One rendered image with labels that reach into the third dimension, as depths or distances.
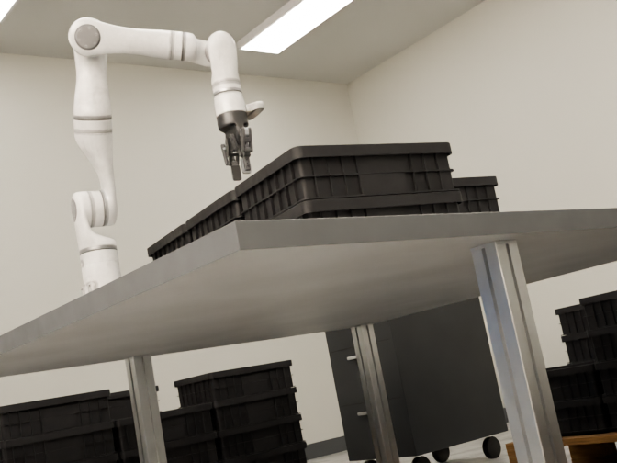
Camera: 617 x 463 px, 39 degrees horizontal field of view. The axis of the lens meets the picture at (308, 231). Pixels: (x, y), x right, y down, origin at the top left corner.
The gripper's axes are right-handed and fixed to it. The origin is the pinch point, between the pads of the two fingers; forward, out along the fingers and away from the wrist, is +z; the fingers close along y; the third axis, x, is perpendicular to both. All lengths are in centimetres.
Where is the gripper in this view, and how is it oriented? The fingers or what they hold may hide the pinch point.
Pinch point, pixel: (241, 171)
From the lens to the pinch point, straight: 211.1
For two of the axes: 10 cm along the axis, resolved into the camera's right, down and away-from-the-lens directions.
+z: 1.8, 9.7, -1.6
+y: 4.6, -2.3, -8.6
